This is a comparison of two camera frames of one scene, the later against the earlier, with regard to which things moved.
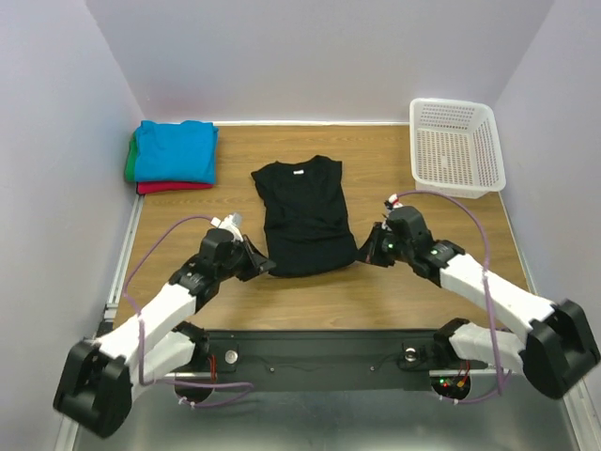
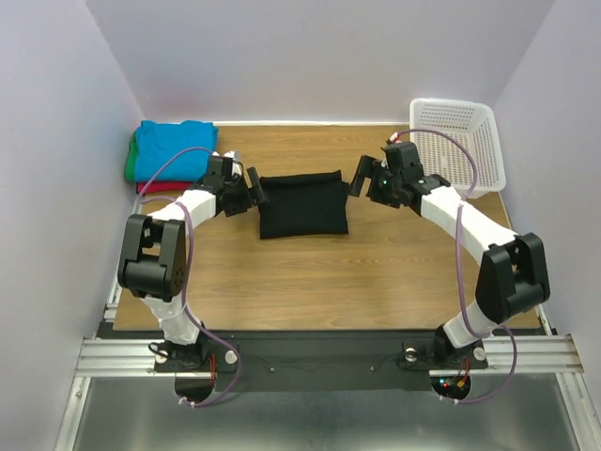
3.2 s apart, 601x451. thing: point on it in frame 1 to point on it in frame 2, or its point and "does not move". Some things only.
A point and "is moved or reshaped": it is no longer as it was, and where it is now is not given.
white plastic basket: x=455 y=147 does not move
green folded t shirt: x=131 y=159 does not move
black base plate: x=323 y=359 does not move
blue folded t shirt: x=177 y=152 does not move
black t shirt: x=307 y=227 is moved or reshaped
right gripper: x=376 y=245 to x=368 y=178
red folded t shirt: x=145 y=187 does not move
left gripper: x=255 y=261 to x=245 y=204
